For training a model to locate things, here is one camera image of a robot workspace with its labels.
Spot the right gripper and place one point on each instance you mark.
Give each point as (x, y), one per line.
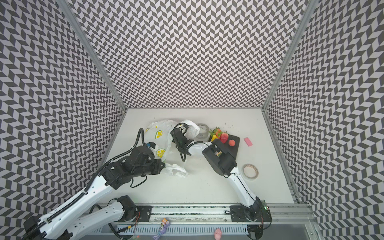
(177, 137)

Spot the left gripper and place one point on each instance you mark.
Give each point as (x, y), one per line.
(156, 163)

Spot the white plastic bag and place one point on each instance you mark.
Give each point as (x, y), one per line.
(160, 134)

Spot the red fake strawberry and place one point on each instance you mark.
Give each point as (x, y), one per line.
(216, 132)
(224, 137)

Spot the orange fake peach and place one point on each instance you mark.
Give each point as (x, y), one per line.
(232, 143)

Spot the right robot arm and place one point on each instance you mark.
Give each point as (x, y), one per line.
(222, 158)

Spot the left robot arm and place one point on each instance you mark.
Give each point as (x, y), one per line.
(69, 221)

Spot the clear tape roll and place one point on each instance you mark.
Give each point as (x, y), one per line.
(204, 132)

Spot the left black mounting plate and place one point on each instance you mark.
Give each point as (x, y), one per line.
(137, 214)

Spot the black mounting plate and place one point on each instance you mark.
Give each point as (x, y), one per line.
(137, 214)
(240, 213)

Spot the black tray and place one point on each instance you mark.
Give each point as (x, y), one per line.
(228, 149)

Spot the purple toy figure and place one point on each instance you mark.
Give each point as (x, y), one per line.
(163, 229)

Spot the pink eraser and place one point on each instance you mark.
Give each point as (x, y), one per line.
(248, 142)

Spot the beige tape roll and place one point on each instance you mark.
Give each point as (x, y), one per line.
(250, 171)

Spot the pink toy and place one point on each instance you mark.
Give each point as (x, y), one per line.
(217, 234)

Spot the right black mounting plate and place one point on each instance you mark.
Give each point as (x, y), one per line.
(240, 213)

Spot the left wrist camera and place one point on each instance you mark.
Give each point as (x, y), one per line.
(151, 145)

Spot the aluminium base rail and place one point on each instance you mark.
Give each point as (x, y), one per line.
(215, 214)

